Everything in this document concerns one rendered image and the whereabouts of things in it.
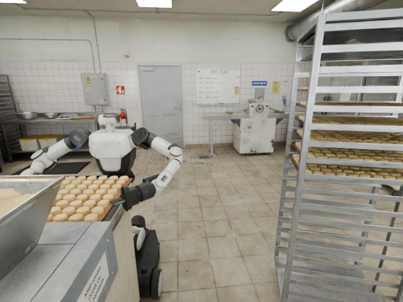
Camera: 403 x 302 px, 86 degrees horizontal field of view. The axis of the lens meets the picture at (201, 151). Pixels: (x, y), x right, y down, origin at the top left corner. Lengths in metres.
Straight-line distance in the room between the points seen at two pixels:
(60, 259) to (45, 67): 5.85
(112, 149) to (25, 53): 5.15
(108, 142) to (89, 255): 1.03
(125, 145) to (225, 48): 4.57
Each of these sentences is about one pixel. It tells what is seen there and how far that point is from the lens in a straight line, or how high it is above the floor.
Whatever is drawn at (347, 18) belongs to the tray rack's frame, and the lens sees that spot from 1.25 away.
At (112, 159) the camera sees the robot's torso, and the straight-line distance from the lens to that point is 1.54.
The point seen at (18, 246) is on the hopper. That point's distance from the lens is 0.57.
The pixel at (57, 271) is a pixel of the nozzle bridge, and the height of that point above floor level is 1.18.
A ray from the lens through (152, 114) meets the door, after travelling 5.62.
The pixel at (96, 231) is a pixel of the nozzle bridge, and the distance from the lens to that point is 0.61.
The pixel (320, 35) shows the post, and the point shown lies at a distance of 1.21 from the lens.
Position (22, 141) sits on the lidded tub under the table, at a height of 0.43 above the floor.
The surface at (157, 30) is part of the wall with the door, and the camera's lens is 5.68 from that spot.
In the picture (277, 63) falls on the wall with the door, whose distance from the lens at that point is 6.08.
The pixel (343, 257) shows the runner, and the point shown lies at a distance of 2.19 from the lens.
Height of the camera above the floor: 1.51
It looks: 16 degrees down
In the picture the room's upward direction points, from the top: straight up
